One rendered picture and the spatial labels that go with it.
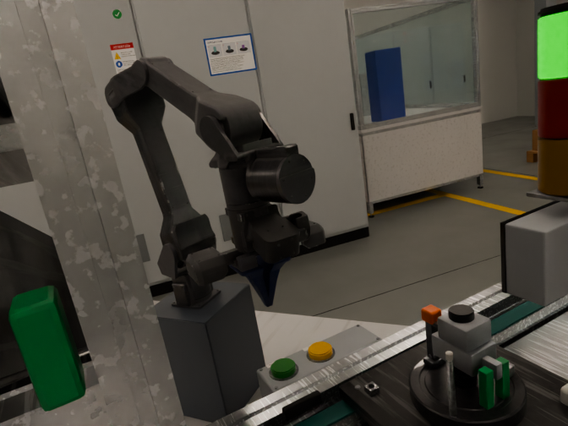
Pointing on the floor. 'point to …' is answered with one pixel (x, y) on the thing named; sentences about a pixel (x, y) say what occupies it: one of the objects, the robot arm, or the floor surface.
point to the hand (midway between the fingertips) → (264, 283)
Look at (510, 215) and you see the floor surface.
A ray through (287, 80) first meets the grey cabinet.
